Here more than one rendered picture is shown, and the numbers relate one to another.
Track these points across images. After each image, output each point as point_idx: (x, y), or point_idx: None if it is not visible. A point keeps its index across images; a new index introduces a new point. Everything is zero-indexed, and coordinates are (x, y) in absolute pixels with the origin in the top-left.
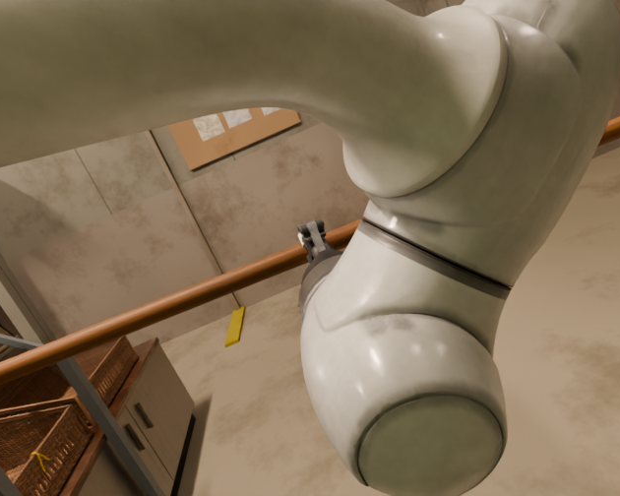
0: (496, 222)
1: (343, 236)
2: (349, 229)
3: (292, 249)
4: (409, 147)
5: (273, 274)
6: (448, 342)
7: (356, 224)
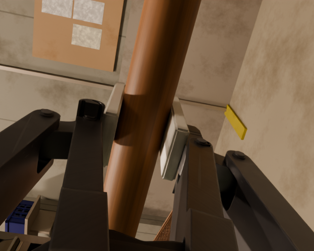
0: None
1: (152, 54)
2: (147, 28)
3: (111, 165)
4: None
5: (131, 226)
6: None
7: (149, 3)
